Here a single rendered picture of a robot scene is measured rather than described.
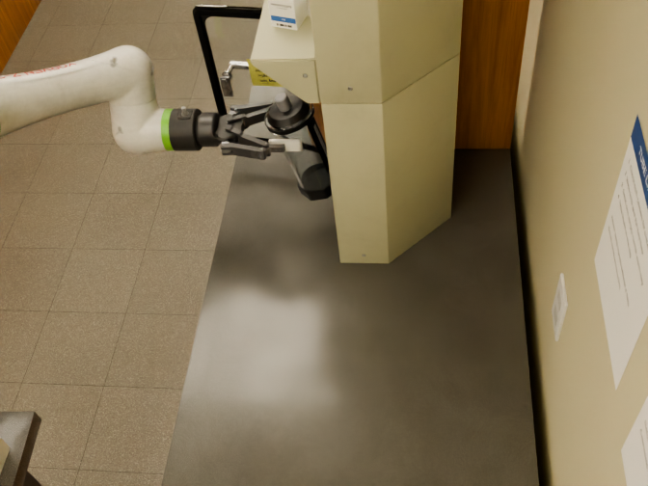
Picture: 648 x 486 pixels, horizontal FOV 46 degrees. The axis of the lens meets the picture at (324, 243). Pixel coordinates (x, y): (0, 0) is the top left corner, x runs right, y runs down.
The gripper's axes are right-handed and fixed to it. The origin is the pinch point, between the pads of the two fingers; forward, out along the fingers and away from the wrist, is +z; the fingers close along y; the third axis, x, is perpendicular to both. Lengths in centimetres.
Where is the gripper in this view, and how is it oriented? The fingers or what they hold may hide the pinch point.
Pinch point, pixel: (293, 129)
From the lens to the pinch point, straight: 166.6
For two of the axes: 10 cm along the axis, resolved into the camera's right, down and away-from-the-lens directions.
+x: 0.8, 6.3, 7.7
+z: 9.9, 0.1, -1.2
